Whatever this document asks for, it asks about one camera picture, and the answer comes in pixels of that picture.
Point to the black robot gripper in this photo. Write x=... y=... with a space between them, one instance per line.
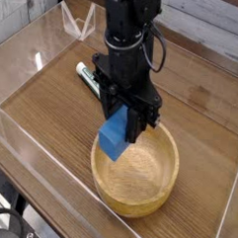
x=124 y=76

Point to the blue foam block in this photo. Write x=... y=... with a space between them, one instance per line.
x=112 y=134

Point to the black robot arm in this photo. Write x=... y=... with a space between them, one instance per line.
x=123 y=15

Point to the brown wooden bowl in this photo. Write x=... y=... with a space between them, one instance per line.
x=142 y=179

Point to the green white marker pen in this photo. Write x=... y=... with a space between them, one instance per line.
x=88 y=77

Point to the clear acrylic tray wall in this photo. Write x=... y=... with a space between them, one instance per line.
x=200 y=110

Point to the black metal table frame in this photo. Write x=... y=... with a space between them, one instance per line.
x=18 y=226

